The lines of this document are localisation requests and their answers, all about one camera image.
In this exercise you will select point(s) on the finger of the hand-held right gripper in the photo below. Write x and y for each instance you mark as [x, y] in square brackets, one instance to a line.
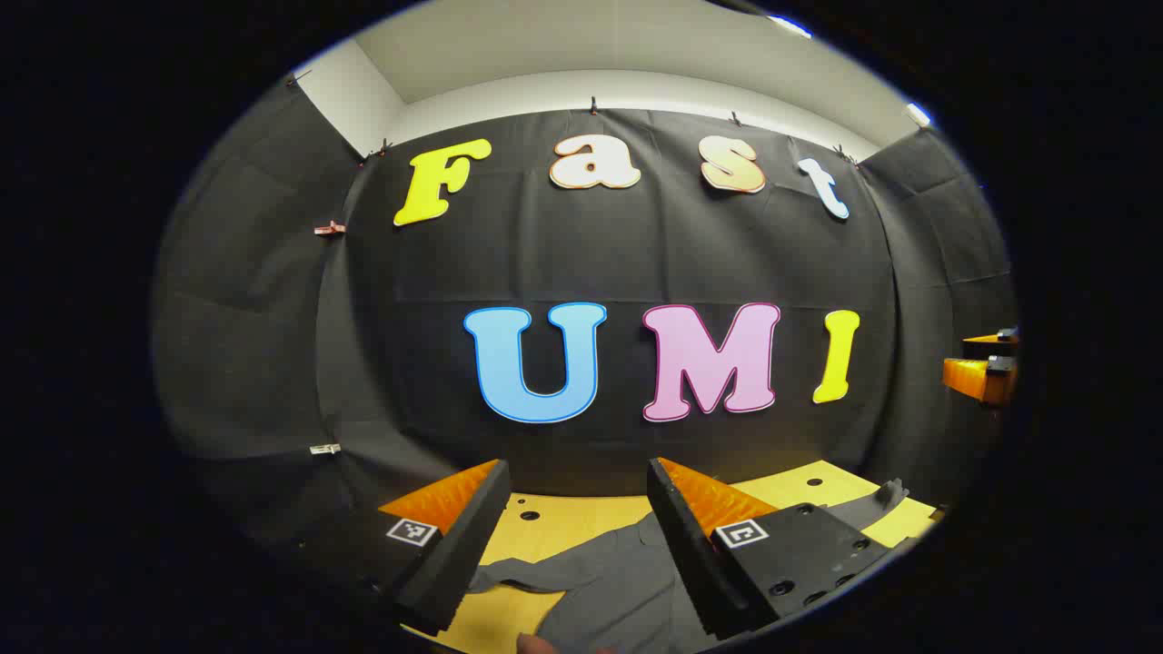
[995, 338]
[977, 377]

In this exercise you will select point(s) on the small white clip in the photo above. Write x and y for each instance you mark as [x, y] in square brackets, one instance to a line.
[324, 449]

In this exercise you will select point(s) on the ceiling light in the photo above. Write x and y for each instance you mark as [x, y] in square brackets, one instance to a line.
[790, 25]
[918, 113]

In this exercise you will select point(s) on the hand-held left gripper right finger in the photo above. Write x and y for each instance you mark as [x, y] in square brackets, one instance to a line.
[681, 545]

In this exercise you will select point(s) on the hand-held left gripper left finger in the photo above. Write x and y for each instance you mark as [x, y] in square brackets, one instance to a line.
[459, 545]

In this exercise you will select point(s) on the grey button-up shirt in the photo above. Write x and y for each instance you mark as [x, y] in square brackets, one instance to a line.
[618, 581]

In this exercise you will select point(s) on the small red clip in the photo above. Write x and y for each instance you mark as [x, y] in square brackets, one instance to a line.
[329, 228]

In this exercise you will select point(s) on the black backdrop cloth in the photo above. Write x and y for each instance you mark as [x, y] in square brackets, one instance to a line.
[636, 245]

